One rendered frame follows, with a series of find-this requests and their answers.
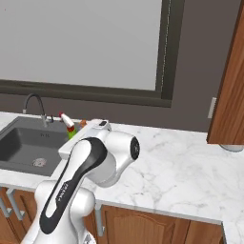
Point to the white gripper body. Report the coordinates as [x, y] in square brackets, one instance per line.
[73, 142]

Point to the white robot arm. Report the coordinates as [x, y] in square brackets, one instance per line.
[105, 158]

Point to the green spray bottle red nozzle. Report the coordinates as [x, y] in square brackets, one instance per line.
[71, 131]

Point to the small brown soap dispenser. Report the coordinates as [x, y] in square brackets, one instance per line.
[83, 123]

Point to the dark grey sink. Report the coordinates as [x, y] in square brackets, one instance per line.
[22, 146]

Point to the black curved tap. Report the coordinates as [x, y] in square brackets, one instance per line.
[37, 100]

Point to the wooden cupboard door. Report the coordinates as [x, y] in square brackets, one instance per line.
[4, 228]
[28, 209]
[143, 227]
[203, 233]

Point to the dark framed window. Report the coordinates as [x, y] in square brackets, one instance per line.
[79, 41]

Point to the white round object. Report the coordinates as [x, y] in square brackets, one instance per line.
[233, 147]

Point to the white wall socket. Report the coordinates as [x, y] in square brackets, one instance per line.
[212, 107]

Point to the wooden wall cabinet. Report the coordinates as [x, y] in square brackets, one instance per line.
[230, 95]

